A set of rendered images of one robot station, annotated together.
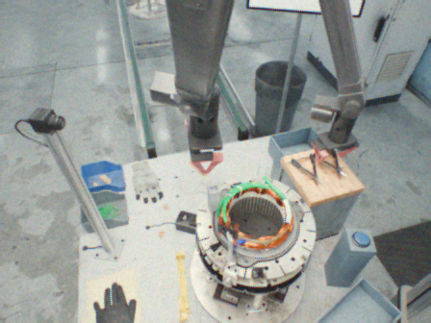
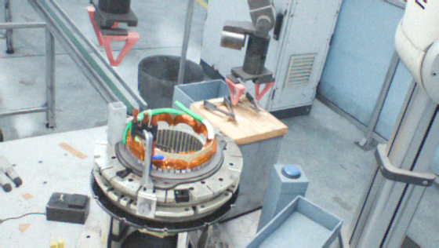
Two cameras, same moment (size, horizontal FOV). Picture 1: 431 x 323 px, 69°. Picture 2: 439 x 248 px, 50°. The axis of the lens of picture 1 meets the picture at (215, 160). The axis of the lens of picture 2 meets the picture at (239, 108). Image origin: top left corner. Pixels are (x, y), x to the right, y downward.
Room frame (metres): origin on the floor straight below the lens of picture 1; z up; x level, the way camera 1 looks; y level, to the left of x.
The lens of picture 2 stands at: (-0.37, 0.12, 1.67)
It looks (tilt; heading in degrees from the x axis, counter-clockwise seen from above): 27 degrees down; 336
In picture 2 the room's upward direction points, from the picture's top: 11 degrees clockwise
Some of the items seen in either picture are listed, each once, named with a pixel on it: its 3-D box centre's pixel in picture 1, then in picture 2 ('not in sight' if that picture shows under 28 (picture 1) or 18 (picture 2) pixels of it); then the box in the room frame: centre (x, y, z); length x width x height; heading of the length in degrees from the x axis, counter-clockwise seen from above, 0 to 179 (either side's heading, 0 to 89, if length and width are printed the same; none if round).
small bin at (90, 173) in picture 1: (103, 178); not in sight; (0.84, 0.47, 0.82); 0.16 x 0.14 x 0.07; 107
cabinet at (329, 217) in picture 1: (310, 199); (229, 161); (0.66, -0.34, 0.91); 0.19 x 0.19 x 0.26; 18
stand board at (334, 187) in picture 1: (320, 173); (237, 118); (0.66, -0.34, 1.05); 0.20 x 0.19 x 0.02; 18
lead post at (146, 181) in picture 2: (232, 250); (149, 160); (0.34, -0.04, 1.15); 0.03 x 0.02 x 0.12; 8
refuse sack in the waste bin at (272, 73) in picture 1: (277, 92); (168, 94); (2.07, -0.49, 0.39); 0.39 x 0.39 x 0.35
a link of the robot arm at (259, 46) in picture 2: (343, 116); (255, 42); (0.69, -0.36, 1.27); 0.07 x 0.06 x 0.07; 69
